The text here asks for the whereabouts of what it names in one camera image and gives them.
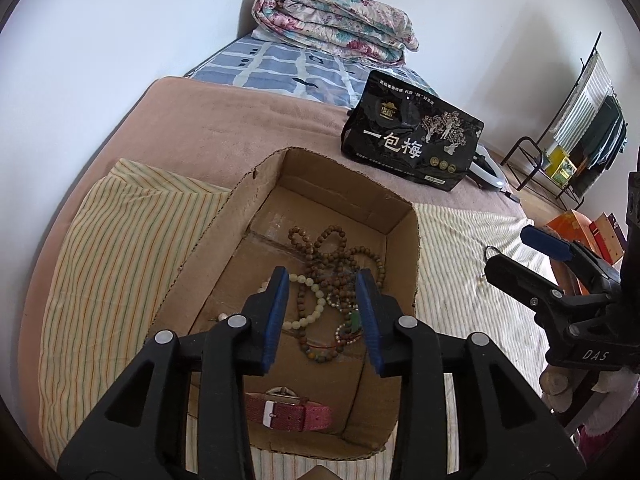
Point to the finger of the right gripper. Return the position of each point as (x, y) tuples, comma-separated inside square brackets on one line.
[(592, 271), (517, 281)]

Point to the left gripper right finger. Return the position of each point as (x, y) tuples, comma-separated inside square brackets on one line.
[(465, 411)]

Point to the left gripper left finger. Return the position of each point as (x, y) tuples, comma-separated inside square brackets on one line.
[(177, 411)]

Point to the red leather watch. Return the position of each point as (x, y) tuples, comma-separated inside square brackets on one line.
[(282, 409)]

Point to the white gloved right hand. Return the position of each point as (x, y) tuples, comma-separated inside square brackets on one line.
[(595, 400)]

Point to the orange patterned box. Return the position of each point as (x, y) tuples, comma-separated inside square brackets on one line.
[(574, 227)]

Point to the black clothes rack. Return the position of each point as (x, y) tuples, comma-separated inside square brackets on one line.
[(527, 160)]

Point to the books on orange box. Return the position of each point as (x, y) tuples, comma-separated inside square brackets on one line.
[(609, 237)]

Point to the yellow green box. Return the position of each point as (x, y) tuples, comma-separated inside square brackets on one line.
[(560, 168)]

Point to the dark hanging clothes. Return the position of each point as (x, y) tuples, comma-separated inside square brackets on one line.
[(595, 152)]

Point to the striped hanging towel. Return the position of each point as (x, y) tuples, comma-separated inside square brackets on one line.
[(592, 87)]

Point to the open cardboard box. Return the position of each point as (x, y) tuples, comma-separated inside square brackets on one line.
[(322, 222)]

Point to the black snack bag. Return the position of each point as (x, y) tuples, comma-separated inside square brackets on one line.
[(407, 131)]

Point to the yellow striped cloth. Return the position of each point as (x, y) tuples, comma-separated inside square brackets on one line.
[(137, 225)]

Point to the folded floral quilt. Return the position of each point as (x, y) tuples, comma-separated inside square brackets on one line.
[(366, 30)]

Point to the brown bed blanket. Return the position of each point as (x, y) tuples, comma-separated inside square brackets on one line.
[(217, 134)]

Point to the white ring light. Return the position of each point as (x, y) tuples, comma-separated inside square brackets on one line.
[(485, 172)]

